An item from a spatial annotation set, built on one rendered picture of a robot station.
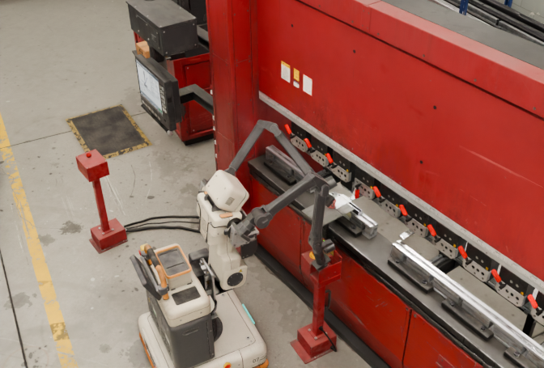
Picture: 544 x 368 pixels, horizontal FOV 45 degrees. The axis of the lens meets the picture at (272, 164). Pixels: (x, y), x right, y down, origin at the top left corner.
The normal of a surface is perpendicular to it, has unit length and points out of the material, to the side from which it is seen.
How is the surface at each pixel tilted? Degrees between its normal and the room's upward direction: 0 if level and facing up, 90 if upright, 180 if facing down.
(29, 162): 0
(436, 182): 90
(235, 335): 0
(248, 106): 90
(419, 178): 90
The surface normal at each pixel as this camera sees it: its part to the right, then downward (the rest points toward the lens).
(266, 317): -0.01, -0.81
